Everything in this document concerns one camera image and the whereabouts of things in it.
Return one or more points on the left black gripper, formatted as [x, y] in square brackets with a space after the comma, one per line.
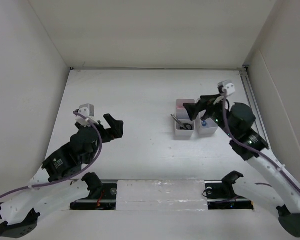
[116, 131]

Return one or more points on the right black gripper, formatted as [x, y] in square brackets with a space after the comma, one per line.
[206, 102]

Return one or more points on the blue spray bottle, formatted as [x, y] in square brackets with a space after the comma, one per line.
[205, 124]

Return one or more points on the black handled scissors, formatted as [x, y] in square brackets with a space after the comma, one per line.
[183, 125]

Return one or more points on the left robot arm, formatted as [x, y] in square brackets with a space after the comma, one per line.
[62, 179]

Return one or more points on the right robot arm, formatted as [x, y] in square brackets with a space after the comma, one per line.
[282, 197]

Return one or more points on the white six-slot organizer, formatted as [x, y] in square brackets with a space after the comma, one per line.
[182, 115]

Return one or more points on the white foam front block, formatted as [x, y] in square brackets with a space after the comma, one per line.
[161, 195]

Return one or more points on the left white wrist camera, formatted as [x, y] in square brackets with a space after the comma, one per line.
[88, 112]

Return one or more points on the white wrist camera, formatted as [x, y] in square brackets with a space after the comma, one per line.
[226, 88]
[88, 112]

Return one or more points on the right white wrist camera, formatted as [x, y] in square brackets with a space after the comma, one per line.
[226, 88]

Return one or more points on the aluminium side rail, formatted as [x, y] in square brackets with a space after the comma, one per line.
[258, 126]

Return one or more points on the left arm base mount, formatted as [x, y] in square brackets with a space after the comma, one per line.
[102, 195]

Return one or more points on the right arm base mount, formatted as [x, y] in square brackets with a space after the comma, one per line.
[220, 194]

